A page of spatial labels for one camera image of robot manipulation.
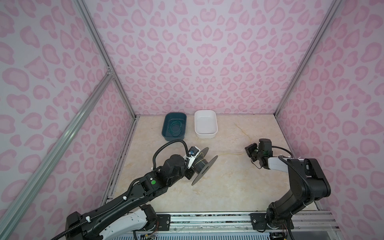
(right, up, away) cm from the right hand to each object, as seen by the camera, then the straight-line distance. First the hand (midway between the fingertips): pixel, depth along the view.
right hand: (245, 145), depth 96 cm
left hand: (-31, -2, -25) cm, 40 cm away
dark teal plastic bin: (-48, +12, +17) cm, 53 cm away
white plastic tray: (-25, +14, +16) cm, 33 cm away
